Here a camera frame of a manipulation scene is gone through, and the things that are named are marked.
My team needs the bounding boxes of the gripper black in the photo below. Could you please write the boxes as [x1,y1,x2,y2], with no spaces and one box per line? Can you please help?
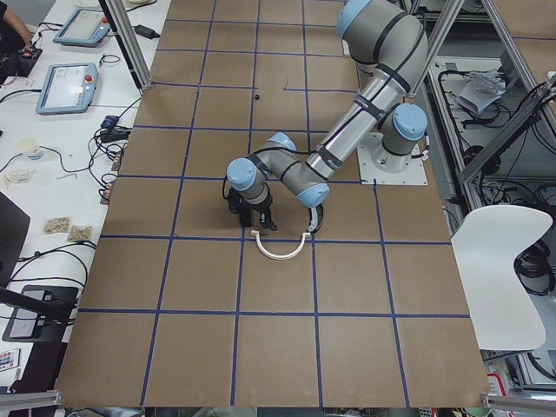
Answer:
[255,195,277,229]

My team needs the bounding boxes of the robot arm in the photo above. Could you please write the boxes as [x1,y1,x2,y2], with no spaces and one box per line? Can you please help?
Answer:
[222,1,427,233]

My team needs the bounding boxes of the dark green brake shoe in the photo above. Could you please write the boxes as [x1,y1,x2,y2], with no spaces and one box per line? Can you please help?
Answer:
[307,204,325,235]

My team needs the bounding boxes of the bag of small parts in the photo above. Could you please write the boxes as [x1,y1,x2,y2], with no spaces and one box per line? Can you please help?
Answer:
[43,216,71,235]

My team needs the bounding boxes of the black power adapter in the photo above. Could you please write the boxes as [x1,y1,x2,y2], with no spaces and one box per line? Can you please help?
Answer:
[134,24,160,39]

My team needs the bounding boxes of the near blue teach pendant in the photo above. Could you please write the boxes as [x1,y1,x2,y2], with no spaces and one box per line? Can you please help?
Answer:
[36,63,98,116]

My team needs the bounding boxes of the blue teach pendant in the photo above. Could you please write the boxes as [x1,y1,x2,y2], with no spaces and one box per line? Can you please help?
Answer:
[53,8,110,48]
[36,63,98,116]

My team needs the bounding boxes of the white paper cup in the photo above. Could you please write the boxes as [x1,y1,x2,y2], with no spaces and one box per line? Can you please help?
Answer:
[17,138,44,161]

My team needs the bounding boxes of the white chair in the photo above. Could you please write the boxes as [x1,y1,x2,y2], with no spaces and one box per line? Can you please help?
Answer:
[451,205,553,351]

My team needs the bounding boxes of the far blue teach pendant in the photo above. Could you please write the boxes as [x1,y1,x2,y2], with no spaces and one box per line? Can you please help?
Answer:
[53,8,110,48]

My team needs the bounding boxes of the white curved plastic bracket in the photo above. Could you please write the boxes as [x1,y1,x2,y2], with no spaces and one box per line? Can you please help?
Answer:
[250,229,312,261]

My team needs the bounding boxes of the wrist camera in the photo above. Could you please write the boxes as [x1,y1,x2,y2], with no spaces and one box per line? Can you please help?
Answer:
[226,188,252,228]

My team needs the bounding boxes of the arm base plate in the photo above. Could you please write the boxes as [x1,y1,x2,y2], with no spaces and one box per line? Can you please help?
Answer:
[356,132,428,186]

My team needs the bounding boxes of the aluminium frame post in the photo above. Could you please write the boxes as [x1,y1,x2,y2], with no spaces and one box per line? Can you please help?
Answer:
[99,0,152,91]

